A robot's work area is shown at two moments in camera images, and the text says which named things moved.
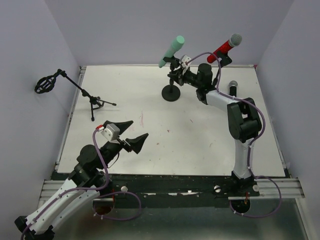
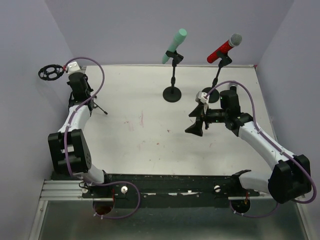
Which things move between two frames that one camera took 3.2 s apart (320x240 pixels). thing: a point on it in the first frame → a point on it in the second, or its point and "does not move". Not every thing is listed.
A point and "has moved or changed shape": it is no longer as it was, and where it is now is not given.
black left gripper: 122,140 → 75,77
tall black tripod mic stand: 45,84 → 49,72
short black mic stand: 225,59 does not move
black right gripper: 175,71 → 203,118
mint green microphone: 175,46 has moved or changed shape
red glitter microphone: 235,40 does not move
